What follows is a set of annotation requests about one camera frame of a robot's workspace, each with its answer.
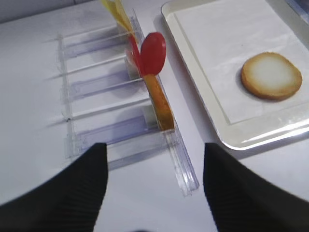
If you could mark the left red tomato slice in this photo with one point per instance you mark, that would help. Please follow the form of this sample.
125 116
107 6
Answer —
136 54

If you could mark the left clear acrylic rack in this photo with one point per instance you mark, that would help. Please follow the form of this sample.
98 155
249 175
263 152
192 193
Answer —
104 99

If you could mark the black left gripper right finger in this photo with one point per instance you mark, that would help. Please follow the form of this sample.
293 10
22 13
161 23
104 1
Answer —
242 201

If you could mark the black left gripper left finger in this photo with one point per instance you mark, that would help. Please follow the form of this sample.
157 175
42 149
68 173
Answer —
68 202

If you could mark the white paper liner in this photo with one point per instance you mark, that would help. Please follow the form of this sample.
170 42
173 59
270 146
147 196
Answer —
224 34

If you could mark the yellow cheese slice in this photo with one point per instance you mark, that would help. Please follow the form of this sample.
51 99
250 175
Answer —
111 7

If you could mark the right red tomato slice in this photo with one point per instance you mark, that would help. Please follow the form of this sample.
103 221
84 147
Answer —
153 53

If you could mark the red tomato slice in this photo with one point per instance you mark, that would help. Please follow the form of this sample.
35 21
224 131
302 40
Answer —
136 54
153 53

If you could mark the orange cheese slice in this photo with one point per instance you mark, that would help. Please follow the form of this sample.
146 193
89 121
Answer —
122 16

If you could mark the cream metal tray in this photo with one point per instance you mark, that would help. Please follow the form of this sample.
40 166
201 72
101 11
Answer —
246 134

